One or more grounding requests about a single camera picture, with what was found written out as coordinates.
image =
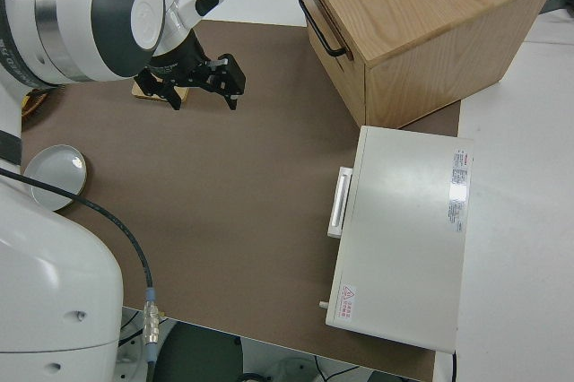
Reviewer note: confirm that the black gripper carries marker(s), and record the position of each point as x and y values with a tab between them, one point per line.
179	63

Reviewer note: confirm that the gray round plate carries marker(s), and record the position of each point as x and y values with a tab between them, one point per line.
58	167

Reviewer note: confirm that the light wooden square coaster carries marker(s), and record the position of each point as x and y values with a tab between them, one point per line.
185	93

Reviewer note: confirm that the brown table mat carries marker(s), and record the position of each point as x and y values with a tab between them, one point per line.
224	198

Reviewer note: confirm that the brown wicker basket tray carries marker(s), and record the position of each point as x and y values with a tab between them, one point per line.
33	104

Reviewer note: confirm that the white toaster oven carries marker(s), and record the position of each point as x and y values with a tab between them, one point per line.
403	229

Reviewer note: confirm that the dark gray robot pedestal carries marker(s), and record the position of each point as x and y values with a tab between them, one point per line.
202	355

